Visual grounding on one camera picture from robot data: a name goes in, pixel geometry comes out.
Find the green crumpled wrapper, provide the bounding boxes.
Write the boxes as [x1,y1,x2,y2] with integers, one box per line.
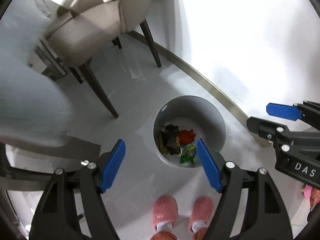
[180,144,196,164]

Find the red crumpled trash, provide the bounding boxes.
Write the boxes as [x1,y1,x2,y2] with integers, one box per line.
[178,129,196,146]

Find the black glittery cord bundle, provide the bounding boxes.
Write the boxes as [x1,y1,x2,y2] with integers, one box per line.
[159,124,180,155]

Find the grey table cloth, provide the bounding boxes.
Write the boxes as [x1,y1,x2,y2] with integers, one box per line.
[1,0,73,147]

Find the taupe chair near right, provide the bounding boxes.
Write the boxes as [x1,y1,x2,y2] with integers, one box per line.
[44,0,162,118]

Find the grey trash bin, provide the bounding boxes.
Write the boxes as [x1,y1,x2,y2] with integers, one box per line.
[153,95,226,168]

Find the left pink slipper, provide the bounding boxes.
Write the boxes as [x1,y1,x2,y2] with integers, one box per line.
[151,196,178,232]

